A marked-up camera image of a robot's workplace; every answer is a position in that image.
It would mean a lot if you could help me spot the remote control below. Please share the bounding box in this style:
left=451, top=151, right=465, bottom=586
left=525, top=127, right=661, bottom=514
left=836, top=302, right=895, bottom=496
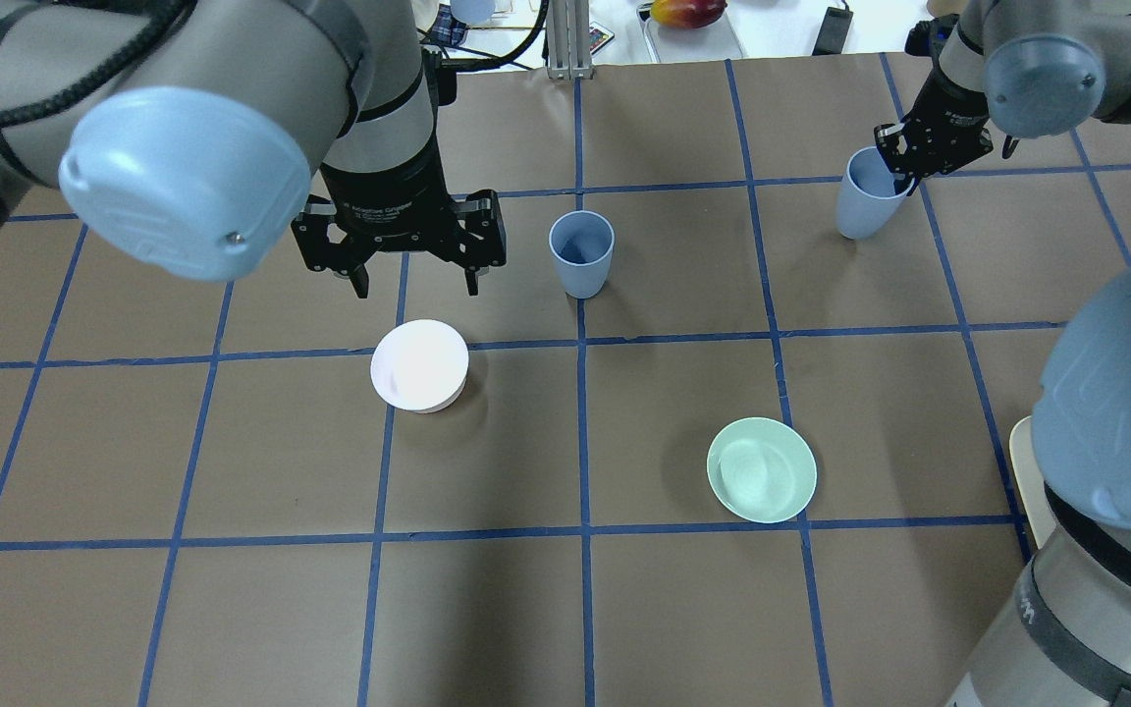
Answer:
left=588, top=21, right=615, bottom=55

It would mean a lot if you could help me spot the white bowl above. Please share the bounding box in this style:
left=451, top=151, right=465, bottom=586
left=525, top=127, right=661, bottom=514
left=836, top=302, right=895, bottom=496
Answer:
left=371, top=319, right=470, bottom=413

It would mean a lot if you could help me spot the light blue plastic cup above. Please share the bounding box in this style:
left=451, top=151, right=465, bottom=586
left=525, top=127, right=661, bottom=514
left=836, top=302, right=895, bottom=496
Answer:
left=549, top=210, right=618, bottom=299

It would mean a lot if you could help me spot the aluminium frame post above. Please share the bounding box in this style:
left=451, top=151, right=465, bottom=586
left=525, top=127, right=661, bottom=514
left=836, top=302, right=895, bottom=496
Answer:
left=544, top=0, right=594, bottom=81

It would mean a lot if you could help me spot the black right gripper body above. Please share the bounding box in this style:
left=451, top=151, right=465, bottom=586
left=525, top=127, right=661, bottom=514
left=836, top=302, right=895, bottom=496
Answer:
left=874, top=60, right=994, bottom=179

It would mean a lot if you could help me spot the black power adapter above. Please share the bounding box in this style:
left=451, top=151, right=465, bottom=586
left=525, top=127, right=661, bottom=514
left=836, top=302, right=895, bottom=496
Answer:
left=811, top=1, right=854, bottom=55

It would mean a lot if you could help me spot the black cable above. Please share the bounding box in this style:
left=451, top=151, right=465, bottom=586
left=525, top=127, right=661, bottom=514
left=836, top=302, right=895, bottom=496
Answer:
left=418, top=0, right=552, bottom=72

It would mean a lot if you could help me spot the red yellow mango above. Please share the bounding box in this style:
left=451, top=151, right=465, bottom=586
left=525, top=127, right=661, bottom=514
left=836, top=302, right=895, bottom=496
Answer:
left=648, top=0, right=728, bottom=28

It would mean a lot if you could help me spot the beige plate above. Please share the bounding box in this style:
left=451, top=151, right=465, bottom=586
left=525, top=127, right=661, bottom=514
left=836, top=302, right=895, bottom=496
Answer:
left=1008, top=415, right=1056, bottom=550

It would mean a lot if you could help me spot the mint green plate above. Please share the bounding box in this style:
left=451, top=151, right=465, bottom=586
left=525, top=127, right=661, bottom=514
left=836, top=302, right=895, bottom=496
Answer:
left=706, top=417, right=820, bottom=524

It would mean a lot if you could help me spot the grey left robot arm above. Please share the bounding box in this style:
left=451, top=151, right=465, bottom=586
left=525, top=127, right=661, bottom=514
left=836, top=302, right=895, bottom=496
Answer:
left=0, top=1, right=508, bottom=298

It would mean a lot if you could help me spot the clear plastic tray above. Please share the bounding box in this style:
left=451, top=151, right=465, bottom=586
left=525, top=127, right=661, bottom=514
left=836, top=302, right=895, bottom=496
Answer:
left=637, top=3, right=744, bottom=64

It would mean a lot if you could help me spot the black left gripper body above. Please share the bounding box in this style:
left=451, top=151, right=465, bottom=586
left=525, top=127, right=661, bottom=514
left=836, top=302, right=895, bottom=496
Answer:
left=291, top=190, right=508, bottom=273

